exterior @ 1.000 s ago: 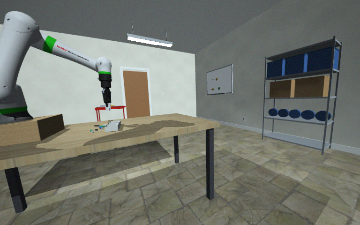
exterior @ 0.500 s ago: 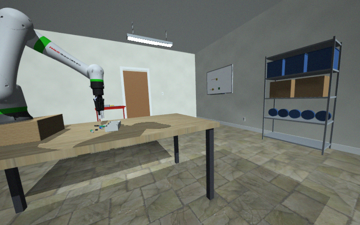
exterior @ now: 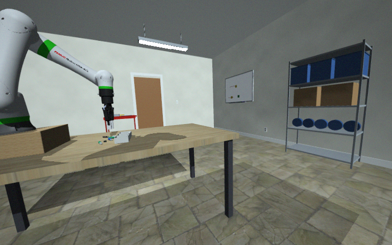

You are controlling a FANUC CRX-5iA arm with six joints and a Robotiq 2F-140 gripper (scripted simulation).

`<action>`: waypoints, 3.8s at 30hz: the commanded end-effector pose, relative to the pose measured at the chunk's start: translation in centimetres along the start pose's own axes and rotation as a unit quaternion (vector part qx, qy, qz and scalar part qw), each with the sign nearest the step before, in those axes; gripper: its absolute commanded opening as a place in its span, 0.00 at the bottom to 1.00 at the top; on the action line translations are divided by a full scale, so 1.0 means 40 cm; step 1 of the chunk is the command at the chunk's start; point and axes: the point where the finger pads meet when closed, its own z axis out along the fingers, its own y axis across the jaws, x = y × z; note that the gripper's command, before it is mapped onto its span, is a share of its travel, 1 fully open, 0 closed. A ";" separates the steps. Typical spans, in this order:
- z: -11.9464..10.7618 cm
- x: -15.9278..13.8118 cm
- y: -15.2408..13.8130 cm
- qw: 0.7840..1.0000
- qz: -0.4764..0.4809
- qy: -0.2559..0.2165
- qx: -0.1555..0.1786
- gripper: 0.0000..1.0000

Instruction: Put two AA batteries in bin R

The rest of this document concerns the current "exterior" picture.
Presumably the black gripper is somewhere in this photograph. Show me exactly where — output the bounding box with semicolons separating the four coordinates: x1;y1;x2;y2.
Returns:
101;96;114;130

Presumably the white three-compartment bin rack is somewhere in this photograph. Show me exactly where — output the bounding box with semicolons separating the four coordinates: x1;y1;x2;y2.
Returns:
114;131;131;144

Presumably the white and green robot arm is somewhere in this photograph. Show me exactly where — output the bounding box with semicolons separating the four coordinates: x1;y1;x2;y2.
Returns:
0;9;114;135

